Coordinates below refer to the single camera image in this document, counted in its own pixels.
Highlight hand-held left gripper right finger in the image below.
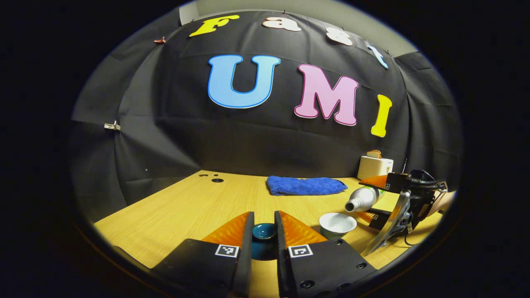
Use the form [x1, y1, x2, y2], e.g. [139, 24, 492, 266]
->
[274, 210, 377, 298]

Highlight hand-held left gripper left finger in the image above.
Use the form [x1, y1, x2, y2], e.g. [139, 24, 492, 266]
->
[150, 211, 255, 298]

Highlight silver green water bottle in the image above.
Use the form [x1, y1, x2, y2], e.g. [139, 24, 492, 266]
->
[344, 185, 385, 213]

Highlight white teacup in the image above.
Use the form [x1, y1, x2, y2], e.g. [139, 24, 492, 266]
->
[319, 212, 357, 240]

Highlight white toaster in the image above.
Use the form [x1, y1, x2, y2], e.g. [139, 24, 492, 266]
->
[357, 156, 394, 180]

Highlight blue towel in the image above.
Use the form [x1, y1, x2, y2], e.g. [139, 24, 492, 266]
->
[266, 175, 348, 196]

